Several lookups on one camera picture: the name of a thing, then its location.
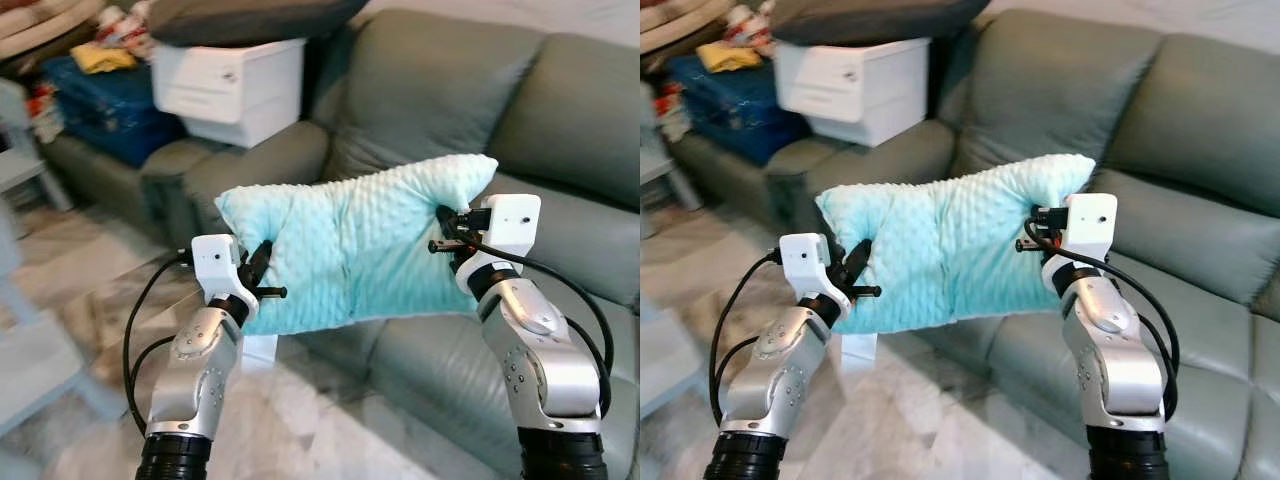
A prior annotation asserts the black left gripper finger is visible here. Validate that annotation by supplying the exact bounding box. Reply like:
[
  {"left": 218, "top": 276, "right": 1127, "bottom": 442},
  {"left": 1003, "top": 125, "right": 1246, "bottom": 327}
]
[
  {"left": 245, "top": 240, "right": 273, "bottom": 289},
  {"left": 843, "top": 240, "right": 872, "bottom": 289}
]

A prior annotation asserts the light blue dotted pillow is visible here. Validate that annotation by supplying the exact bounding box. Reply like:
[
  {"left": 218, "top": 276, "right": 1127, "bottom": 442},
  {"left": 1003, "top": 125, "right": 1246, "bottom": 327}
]
[
  {"left": 815, "top": 153, "right": 1098, "bottom": 373},
  {"left": 215, "top": 153, "right": 499, "bottom": 373}
]

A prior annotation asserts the grey green leather sofa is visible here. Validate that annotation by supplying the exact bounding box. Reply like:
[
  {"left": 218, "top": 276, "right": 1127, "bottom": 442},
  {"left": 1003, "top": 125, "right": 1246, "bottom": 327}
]
[
  {"left": 650, "top": 10, "right": 1280, "bottom": 480},
  {"left": 40, "top": 10, "right": 641, "bottom": 480}
]

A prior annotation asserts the white plastic storage box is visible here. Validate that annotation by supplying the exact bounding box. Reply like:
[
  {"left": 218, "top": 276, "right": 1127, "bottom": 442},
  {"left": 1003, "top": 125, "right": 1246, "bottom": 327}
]
[
  {"left": 775, "top": 38, "right": 931, "bottom": 149},
  {"left": 152, "top": 38, "right": 306, "bottom": 149}
]

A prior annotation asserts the dark blue bag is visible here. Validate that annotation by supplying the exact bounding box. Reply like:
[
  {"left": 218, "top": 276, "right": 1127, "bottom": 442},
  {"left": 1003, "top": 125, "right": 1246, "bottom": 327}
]
[
  {"left": 42, "top": 55, "right": 186, "bottom": 166},
  {"left": 665, "top": 55, "right": 811, "bottom": 166}
]

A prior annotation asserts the light blue plastic chair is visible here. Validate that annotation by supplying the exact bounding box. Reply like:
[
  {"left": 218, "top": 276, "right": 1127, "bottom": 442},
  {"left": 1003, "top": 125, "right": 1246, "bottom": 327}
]
[
  {"left": 640, "top": 150, "right": 701, "bottom": 213},
  {"left": 0, "top": 80, "right": 73, "bottom": 213},
  {"left": 640, "top": 300, "right": 703, "bottom": 421},
  {"left": 0, "top": 200, "right": 126, "bottom": 441}
]

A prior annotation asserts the dark grey cushion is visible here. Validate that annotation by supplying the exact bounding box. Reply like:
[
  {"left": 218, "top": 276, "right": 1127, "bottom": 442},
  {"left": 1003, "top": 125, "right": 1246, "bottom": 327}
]
[
  {"left": 148, "top": 0, "right": 371, "bottom": 48},
  {"left": 770, "top": 0, "right": 991, "bottom": 48}
]

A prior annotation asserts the yellow cloth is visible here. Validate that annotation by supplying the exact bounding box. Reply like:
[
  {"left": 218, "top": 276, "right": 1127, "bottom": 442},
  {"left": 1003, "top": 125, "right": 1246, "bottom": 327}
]
[
  {"left": 68, "top": 42, "right": 138, "bottom": 74},
  {"left": 695, "top": 42, "right": 761, "bottom": 74}
]

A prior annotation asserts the red white packet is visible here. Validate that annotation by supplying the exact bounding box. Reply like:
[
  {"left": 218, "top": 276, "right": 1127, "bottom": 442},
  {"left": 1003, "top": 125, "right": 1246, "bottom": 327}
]
[
  {"left": 655, "top": 82, "right": 686, "bottom": 143},
  {"left": 28, "top": 82, "right": 63, "bottom": 143}
]

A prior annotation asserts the brown folded blanket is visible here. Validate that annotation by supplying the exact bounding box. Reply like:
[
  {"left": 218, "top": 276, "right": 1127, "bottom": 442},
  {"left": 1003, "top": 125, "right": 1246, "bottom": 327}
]
[
  {"left": 0, "top": 0, "right": 106, "bottom": 51},
  {"left": 640, "top": 0, "right": 726, "bottom": 46}
]

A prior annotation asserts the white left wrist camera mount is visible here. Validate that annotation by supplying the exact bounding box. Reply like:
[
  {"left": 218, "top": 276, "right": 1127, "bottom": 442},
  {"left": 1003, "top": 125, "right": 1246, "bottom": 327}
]
[
  {"left": 778, "top": 233, "right": 849, "bottom": 311},
  {"left": 190, "top": 234, "right": 259, "bottom": 311}
]

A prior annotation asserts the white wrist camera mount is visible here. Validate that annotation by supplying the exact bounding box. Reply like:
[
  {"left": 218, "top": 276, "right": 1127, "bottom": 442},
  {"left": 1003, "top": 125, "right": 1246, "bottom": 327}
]
[
  {"left": 1040, "top": 193, "right": 1118, "bottom": 291},
  {"left": 778, "top": 233, "right": 849, "bottom": 311},
  {"left": 455, "top": 194, "right": 542, "bottom": 291},
  {"left": 190, "top": 234, "right": 259, "bottom": 311}
]

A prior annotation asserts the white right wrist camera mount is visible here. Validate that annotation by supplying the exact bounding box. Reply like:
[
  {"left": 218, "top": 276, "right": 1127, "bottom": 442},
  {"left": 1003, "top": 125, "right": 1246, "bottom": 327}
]
[
  {"left": 455, "top": 194, "right": 542, "bottom": 291},
  {"left": 1040, "top": 193, "right": 1118, "bottom": 291}
]

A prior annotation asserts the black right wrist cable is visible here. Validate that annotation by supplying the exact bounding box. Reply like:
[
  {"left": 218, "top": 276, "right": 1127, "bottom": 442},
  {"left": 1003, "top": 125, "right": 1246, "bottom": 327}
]
[
  {"left": 430, "top": 238, "right": 616, "bottom": 419},
  {"left": 1020, "top": 225, "right": 1183, "bottom": 421}
]

